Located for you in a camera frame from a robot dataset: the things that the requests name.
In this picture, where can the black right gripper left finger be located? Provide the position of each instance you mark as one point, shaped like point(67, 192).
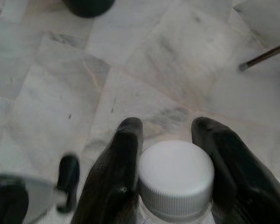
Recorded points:
point(114, 168)

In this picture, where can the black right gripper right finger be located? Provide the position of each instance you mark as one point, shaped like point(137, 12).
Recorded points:
point(238, 172)

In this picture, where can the clear bottle with white cap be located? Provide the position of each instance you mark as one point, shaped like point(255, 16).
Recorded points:
point(175, 170)

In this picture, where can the dark round rubbish bin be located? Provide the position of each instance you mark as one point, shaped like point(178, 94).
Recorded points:
point(88, 7)

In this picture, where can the black robot foot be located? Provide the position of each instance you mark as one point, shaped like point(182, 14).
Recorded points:
point(68, 177)

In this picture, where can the brown chair leg grey tip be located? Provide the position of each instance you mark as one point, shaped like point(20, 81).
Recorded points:
point(263, 56)

